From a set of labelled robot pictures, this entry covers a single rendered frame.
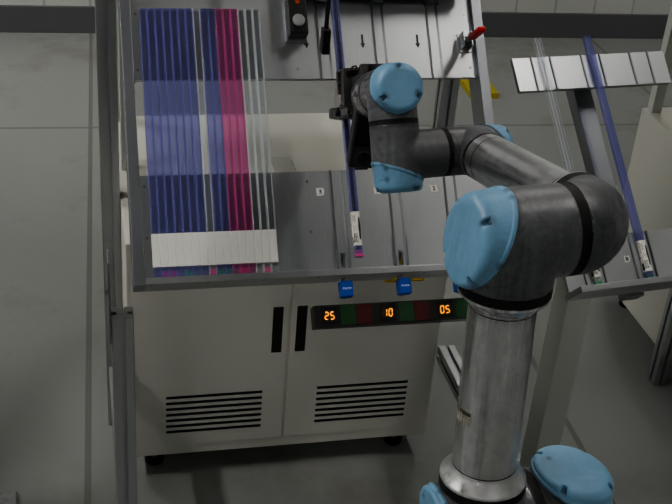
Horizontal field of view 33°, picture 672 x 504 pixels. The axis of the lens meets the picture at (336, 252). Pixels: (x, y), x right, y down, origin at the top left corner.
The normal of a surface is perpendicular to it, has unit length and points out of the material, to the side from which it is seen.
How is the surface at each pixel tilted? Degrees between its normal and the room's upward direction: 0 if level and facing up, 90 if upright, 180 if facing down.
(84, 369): 0
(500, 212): 28
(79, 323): 0
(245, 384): 90
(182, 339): 90
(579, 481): 7
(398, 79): 62
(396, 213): 48
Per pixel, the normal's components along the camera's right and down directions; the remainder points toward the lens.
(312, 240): 0.21, -0.21
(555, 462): 0.20, -0.87
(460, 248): -0.93, -0.03
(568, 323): 0.32, 0.50
